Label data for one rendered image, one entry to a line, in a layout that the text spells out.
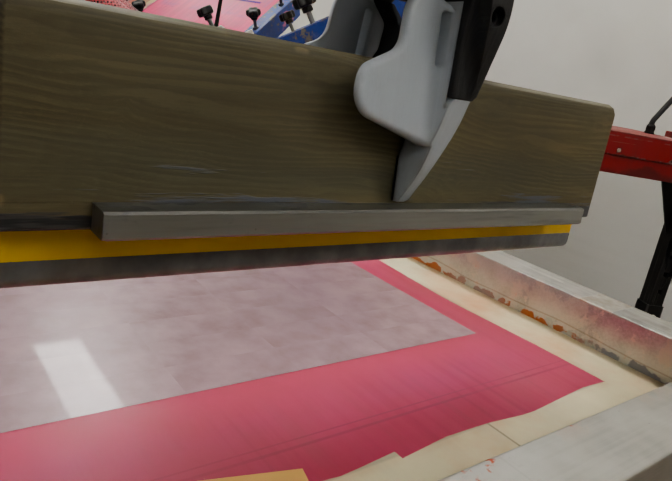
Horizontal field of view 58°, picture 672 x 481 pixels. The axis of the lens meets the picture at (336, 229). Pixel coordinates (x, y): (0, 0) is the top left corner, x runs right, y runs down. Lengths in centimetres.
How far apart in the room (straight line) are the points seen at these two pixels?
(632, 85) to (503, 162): 215
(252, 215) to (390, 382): 19
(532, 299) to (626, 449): 26
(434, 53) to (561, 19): 242
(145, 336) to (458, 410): 20
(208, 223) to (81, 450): 13
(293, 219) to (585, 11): 243
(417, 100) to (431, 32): 3
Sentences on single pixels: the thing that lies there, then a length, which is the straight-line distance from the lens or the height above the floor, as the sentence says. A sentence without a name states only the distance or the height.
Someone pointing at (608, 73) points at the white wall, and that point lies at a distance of 254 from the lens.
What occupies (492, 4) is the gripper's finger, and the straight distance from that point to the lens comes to 27.
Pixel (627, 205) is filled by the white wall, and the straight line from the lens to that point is 246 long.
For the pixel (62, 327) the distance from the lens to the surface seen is 41.
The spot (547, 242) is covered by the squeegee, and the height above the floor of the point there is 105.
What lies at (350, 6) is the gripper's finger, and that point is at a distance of 31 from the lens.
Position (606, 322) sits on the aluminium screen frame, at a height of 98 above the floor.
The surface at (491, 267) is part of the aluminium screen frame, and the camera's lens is 59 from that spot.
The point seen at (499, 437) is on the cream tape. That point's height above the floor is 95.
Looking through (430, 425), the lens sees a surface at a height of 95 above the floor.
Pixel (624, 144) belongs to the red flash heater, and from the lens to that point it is 145.
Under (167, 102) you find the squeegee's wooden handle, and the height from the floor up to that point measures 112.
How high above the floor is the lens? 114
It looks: 15 degrees down
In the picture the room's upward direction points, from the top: 10 degrees clockwise
